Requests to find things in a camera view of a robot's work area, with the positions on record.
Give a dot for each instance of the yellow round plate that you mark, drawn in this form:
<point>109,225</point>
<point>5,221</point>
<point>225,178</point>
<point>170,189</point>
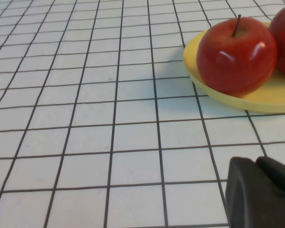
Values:
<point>270,97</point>

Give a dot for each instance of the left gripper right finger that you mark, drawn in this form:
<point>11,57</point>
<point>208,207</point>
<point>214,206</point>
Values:
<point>278,175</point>

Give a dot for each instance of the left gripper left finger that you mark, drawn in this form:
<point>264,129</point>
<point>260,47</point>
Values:
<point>251,202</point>

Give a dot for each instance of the white grid tablecloth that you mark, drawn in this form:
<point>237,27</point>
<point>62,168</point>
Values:
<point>85,118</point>

